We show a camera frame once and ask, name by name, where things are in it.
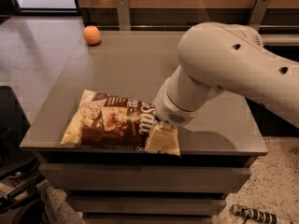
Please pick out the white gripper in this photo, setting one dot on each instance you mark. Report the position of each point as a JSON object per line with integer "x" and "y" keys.
{"x": 168, "y": 110}

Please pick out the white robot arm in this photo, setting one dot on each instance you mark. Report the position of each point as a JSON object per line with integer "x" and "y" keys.
{"x": 213, "y": 58}

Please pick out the orange fruit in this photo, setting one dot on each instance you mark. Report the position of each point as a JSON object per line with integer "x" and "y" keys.
{"x": 91, "y": 34}

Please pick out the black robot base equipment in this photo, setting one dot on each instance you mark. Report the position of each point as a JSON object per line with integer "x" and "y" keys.
{"x": 16, "y": 162}

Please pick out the left metal wall bracket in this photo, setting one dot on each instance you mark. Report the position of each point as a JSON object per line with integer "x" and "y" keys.
{"x": 123, "y": 12}

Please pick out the metal wall bracket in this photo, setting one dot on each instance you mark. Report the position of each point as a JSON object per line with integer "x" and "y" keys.
{"x": 123, "y": 12}
{"x": 257, "y": 14}

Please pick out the right metal wall bracket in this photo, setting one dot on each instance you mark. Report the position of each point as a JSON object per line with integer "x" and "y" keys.
{"x": 257, "y": 14}

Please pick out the brown chip bag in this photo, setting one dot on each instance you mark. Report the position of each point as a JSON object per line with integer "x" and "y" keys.
{"x": 109, "y": 121}

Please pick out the grey drawer cabinet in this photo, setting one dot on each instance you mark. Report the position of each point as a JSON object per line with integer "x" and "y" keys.
{"x": 112, "y": 186}

